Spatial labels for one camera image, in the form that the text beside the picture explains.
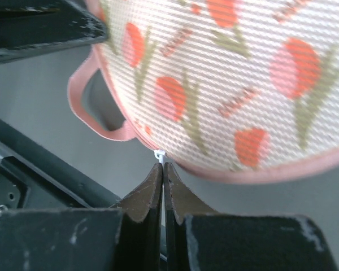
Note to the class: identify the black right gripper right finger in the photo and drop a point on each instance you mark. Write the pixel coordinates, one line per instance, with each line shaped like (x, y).
(201, 238)

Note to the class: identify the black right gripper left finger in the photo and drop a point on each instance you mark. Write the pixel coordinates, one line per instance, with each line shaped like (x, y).
(123, 237)

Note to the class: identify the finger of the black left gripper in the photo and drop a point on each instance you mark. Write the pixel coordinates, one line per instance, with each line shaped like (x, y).
(33, 28)

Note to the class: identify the floral mesh laundry bag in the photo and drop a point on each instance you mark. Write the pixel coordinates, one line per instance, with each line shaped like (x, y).
(233, 91)

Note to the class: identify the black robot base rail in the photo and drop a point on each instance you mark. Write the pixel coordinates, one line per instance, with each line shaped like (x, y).
(44, 180)

